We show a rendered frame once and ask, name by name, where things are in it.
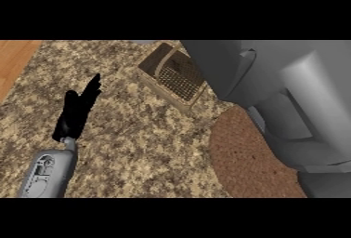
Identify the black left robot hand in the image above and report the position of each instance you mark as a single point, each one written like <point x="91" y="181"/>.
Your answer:
<point x="75" y="108"/>

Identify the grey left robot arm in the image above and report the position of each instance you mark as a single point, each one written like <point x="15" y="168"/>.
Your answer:
<point x="46" y="173"/>

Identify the brown woven placemat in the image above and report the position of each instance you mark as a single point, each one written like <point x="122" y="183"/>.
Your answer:
<point x="246" y="161"/>

